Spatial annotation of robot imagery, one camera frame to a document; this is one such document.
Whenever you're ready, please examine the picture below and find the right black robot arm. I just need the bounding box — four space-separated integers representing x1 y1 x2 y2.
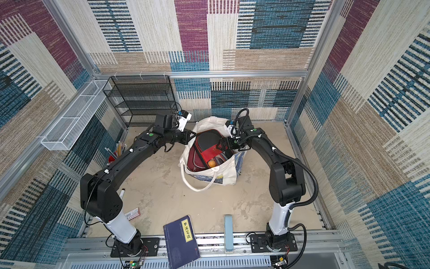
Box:
217 116 306 248

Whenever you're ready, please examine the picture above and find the black marker pen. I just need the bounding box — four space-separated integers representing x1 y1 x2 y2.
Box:
119 188 125 200

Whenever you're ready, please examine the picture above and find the black wire mesh shelf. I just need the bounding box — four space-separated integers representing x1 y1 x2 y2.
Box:
103 75 180 127

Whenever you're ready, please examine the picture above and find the black corrugated cable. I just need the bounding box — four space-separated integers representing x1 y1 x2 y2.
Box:
233 108 319 269

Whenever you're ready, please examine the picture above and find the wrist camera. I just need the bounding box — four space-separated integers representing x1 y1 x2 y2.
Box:
176 110 192 132
225 120 238 137

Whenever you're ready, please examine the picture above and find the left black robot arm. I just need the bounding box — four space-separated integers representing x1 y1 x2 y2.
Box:
80 111 196 244

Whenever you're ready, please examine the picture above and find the dark blue book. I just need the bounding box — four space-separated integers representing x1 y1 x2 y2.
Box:
163 215 200 269

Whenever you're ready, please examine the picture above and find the light blue eraser block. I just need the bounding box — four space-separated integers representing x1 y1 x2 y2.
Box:
224 215 234 253

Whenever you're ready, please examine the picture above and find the white canvas tote bag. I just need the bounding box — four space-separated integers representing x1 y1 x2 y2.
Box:
179 117 246 192

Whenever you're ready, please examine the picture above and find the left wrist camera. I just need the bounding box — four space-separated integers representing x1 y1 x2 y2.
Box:
176 110 192 132

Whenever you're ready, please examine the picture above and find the white wire mesh basket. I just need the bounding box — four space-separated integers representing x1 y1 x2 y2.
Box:
41 80 107 151

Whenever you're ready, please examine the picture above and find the small red white card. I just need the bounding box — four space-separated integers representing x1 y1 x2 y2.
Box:
125 207 141 220

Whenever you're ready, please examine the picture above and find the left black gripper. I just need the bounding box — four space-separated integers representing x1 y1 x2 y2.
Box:
166 127 199 147

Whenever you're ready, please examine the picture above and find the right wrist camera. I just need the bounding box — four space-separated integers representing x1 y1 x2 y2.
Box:
225 120 238 137

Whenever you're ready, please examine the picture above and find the red pencil cup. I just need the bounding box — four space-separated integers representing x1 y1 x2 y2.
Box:
105 141 127 164

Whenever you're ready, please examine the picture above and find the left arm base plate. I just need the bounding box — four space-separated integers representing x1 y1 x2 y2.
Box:
110 238 160 258

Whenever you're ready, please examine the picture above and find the orange ping pong ball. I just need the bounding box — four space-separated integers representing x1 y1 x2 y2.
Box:
208 160 217 168

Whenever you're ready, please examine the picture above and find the black red mesh case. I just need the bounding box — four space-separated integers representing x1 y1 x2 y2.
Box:
187 130 233 172

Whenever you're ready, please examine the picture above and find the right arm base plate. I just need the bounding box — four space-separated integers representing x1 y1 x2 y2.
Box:
246 232 298 253

